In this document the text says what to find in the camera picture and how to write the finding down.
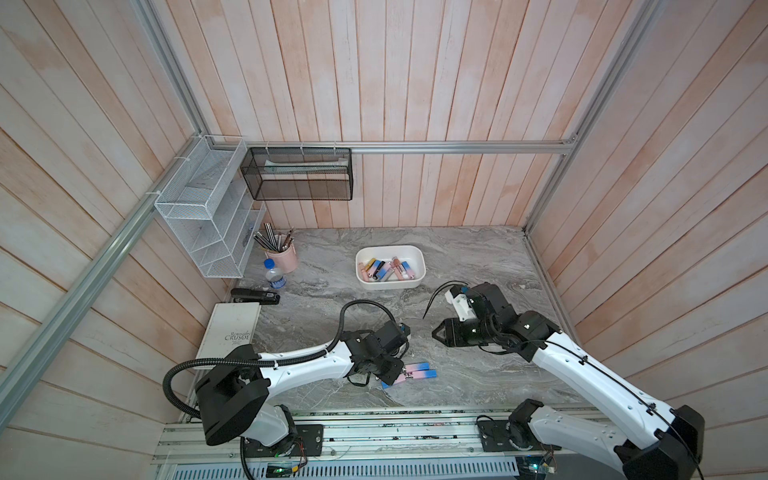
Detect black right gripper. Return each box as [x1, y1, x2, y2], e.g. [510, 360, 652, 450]
[430, 318, 499, 347]

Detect pink blue lipstick bottom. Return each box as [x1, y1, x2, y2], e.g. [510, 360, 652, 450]
[381, 374, 408, 389]

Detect white plastic storage box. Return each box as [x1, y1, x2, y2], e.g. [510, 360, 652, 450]
[355, 245, 427, 291]

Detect pink clear lip gloss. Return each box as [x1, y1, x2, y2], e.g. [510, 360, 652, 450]
[391, 257, 410, 281]

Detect pink blue lipstick tube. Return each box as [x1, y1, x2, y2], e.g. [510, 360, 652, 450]
[401, 261, 416, 280]

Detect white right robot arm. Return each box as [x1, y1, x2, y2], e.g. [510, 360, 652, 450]
[432, 281, 705, 479]

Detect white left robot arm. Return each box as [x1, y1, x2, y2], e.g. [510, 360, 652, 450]
[195, 322, 410, 452]

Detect small clear water bottle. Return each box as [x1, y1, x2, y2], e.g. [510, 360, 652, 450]
[263, 258, 286, 289]

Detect pink round cup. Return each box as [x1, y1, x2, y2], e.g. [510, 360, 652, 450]
[265, 244, 299, 274]

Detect black stapler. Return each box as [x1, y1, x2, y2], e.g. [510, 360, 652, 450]
[230, 288, 280, 305]

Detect white book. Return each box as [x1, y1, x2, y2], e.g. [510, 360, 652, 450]
[196, 302, 261, 359]

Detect pens in cup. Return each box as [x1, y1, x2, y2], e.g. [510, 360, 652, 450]
[253, 222, 293, 253]

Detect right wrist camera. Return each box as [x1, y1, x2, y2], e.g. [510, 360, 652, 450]
[445, 285, 477, 322]

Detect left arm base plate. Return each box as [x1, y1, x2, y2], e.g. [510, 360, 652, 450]
[244, 423, 324, 458]

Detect black corrugated cable hose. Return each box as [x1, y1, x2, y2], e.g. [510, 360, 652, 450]
[162, 299, 398, 419]

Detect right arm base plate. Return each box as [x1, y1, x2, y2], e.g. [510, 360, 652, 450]
[475, 415, 560, 452]

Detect black mesh wall basket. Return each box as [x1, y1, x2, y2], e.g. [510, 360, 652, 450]
[240, 146, 354, 201]

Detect white wire mesh shelf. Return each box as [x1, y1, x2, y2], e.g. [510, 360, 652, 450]
[155, 135, 266, 279]

